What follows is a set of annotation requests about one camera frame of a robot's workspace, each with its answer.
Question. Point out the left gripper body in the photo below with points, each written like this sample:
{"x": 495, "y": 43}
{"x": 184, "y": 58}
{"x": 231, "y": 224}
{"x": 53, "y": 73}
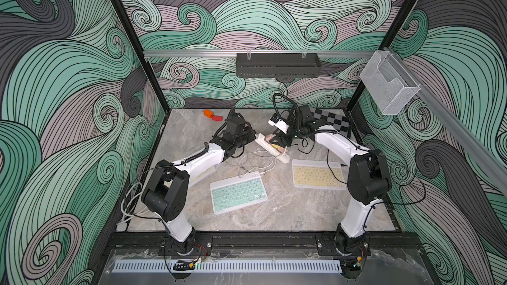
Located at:
{"x": 245, "y": 138}

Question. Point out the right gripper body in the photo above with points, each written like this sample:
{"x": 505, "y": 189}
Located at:
{"x": 283, "y": 138}

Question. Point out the pink charger with white cable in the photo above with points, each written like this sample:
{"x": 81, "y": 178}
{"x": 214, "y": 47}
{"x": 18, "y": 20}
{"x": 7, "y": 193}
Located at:
{"x": 268, "y": 138}

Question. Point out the yellow wireless keyboard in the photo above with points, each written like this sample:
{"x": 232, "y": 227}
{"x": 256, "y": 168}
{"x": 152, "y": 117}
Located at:
{"x": 202, "y": 174}
{"x": 311, "y": 174}

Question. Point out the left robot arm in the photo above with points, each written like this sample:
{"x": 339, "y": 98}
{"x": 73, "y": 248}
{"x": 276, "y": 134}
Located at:
{"x": 165, "y": 192}

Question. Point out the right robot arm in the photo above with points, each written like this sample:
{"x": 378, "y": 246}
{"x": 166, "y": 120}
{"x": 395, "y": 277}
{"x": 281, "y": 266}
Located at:
{"x": 368, "y": 178}

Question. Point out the white power strip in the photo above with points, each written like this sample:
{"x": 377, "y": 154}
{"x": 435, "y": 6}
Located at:
{"x": 280, "y": 155}

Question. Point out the yellow charger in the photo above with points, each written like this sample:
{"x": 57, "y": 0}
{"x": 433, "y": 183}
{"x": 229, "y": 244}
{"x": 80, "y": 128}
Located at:
{"x": 280, "y": 149}

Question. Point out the orange block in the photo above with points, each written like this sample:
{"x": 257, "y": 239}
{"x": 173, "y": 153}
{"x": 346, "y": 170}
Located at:
{"x": 208, "y": 113}

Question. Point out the black checkered board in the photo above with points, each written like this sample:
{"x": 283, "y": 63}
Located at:
{"x": 340, "y": 122}

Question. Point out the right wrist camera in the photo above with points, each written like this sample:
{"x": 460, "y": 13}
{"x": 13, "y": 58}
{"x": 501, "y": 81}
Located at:
{"x": 276, "y": 121}

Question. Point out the green wireless keyboard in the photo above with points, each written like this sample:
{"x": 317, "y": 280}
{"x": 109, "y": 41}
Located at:
{"x": 238, "y": 192}

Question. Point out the black perforated wall tray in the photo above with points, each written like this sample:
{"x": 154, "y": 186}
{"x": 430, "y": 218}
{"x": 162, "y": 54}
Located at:
{"x": 283, "y": 67}

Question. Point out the clear plastic wall bin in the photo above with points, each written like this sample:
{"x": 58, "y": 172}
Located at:
{"x": 389, "y": 82}

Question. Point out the aluminium wall rail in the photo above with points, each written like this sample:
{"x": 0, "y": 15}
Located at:
{"x": 200, "y": 53}

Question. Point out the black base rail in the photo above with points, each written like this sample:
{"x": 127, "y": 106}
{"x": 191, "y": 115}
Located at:
{"x": 215, "y": 244}

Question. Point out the white slotted cable duct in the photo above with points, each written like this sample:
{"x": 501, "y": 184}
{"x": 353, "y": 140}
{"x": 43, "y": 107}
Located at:
{"x": 229, "y": 266}

